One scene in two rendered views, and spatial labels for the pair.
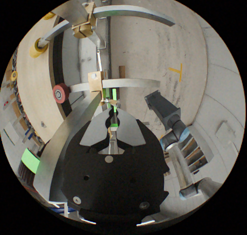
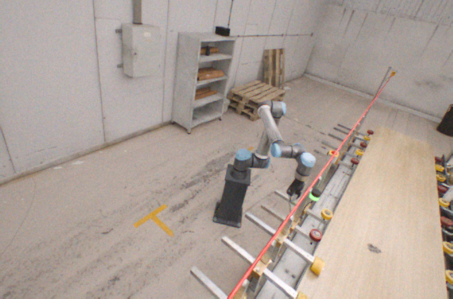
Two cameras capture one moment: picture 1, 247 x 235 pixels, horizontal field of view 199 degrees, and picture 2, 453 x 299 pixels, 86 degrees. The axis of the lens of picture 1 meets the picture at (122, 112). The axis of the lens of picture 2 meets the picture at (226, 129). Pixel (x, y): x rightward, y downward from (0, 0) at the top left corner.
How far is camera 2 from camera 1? 169 cm
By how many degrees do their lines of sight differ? 35
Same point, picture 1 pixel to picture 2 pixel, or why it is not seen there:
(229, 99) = (77, 87)
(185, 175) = not seen: hidden behind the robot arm
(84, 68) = (296, 268)
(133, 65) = (224, 277)
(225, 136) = (147, 53)
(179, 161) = (266, 141)
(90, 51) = (282, 276)
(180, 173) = not seen: hidden behind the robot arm
